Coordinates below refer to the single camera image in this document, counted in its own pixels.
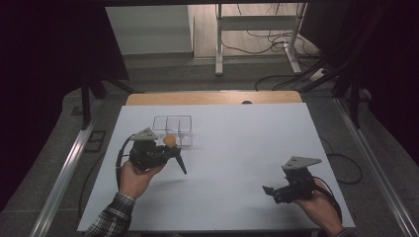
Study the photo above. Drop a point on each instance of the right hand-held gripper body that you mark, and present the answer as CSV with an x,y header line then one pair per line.
x,y
298,184

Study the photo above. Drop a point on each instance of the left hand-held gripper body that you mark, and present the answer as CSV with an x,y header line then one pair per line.
x,y
146,154

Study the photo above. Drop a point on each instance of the clear acrylic organizer box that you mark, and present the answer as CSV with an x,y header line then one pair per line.
x,y
179,126

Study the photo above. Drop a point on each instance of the person's left hand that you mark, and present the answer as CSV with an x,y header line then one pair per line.
x,y
136,181

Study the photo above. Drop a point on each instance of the person's right hand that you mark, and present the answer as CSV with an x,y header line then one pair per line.
x,y
322,207

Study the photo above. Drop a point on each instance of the white board sheet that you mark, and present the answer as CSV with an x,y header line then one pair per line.
x,y
230,184

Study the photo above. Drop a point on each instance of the black floor plate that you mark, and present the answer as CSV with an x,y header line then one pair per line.
x,y
97,136

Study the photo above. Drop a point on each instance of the black metal stand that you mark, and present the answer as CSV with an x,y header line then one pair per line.
x,y
355,105
86,105

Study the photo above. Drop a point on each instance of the black table grommet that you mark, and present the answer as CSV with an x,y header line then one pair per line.
x,y
247,102

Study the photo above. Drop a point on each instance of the white power strip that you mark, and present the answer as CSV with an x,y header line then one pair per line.
x,y
318,74

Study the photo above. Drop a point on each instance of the white cabinet panel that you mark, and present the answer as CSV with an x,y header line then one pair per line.
x,y
150,29

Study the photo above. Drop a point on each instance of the aluminium floor rail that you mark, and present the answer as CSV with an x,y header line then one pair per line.
x,y
62,177
372,164

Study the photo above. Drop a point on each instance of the white desk frame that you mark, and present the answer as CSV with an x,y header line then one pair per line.
x,y
219,42

